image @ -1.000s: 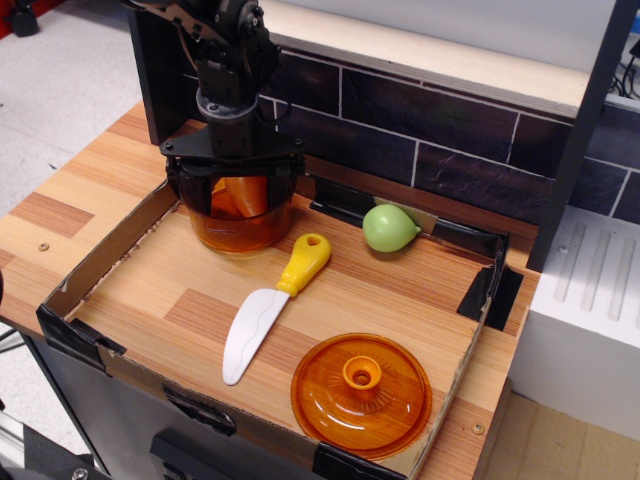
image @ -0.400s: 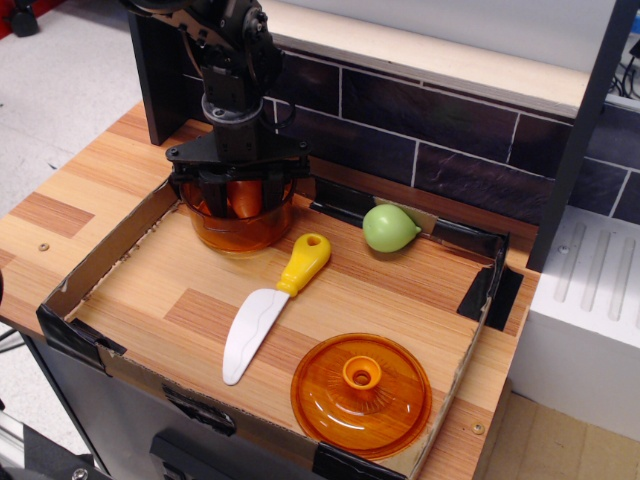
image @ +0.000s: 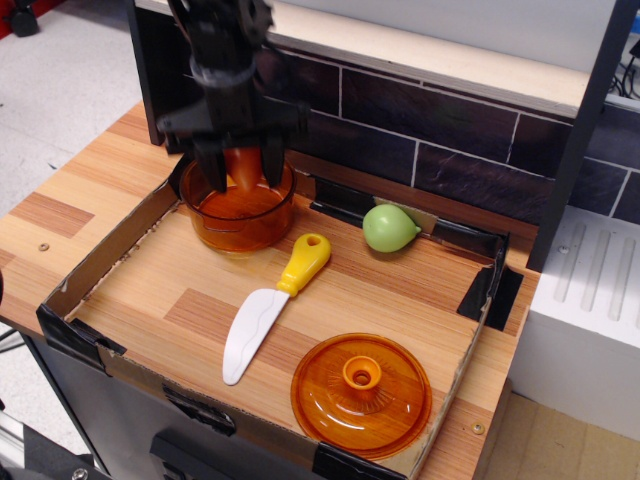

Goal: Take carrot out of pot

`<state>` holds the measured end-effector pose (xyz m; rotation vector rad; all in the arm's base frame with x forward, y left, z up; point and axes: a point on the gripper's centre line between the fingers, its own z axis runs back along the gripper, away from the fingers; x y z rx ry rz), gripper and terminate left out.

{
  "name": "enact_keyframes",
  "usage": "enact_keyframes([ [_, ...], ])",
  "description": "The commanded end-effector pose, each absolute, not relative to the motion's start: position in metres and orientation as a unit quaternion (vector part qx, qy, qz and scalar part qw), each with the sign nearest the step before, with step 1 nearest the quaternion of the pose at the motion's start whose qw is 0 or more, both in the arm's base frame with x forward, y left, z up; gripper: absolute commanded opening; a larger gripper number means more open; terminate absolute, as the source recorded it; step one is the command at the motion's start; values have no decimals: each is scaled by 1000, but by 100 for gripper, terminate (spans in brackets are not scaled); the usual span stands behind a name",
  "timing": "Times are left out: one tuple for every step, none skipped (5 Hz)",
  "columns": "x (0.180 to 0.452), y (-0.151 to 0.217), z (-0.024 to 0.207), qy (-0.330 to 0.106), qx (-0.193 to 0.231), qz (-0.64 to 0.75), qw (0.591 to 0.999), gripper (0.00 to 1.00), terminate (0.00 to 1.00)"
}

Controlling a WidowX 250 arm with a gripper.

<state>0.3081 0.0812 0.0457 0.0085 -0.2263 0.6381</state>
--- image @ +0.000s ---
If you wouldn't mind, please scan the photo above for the toy knife yellow handle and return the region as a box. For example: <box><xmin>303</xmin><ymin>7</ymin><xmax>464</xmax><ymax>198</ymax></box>
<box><xmin>222</xmin><ymin>233</ymin><xmax>331</xmax><ymax>386</ymax></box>

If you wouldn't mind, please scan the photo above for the orange transparent pot lid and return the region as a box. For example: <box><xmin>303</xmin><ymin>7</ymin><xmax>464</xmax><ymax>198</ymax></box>
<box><xmin>290</xmin><ymin>333</ymin><xmax>433</xmax><ymax>460</ymax></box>

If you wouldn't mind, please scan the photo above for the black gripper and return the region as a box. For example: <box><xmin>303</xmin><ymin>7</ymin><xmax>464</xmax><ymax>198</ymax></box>
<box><xmin>156</xmin><ymin>67</ymin><xmax>309</xmax><ymax>193</ymax></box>

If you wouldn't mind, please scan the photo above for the white toy sink unit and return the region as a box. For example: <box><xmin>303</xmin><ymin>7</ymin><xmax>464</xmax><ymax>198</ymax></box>
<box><xmin>509</xmin><ymin>207</ymin><xmax>639</xmax><ymax>440</ymax></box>

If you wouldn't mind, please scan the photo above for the black upright post right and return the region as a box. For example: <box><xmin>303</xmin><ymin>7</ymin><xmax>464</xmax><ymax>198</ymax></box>
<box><xmin>526</xmin><ymin>0</ymin><xmax>639</xmax><ymax>273</ymax></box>

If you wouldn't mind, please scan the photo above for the cardboard fence with black tape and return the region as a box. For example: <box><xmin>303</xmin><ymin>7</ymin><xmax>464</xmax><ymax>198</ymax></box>
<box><xmin>37</xmin><ymin>155</ymin><xmax>534</xmax><ymax>479</ymax></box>

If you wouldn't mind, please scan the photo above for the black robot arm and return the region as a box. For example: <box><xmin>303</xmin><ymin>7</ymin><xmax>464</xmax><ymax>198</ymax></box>
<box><xmin>157</xmin><ymin>1</ymin><xmax>309</xmax><ymax>192</ymax></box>

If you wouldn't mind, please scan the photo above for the orange transparent plastic pot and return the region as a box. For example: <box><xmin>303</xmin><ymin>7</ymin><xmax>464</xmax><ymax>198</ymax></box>
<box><xmin>179</xmin><ymin>162</ymin><xmax>297</xmax><ymax>253</ymax></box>

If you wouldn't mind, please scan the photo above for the orange toy carrot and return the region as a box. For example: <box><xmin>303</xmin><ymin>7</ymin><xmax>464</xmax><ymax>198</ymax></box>
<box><xmin>224</xmin><ymin>147</ymin><xmax>262</xmax><ymax>193</ymax></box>

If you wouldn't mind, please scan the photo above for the green toy pear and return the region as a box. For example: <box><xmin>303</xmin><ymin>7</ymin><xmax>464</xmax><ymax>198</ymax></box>
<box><xmin>362</xmin><ymin>204</ymin><xmax>421</xmax><ymax>253</ymax></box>

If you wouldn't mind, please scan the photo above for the dark brick pattern backsplash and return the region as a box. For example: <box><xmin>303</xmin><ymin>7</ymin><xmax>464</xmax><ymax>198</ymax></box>
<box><xmin>130</xmin><ymin>1</ymin><xmax>639</xmax><ymax>225</ymax></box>

